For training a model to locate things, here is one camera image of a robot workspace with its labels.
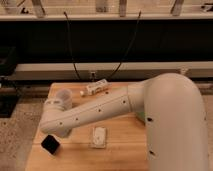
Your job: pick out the black eraser block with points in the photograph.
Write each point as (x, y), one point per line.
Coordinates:
(50, 144)

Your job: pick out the white plastic bottle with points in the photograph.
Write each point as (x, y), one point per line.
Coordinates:
(95, 87)

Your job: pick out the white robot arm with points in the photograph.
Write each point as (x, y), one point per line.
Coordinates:
(175, 116)

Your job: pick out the green bowl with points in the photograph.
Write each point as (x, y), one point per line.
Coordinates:
(141, 116)

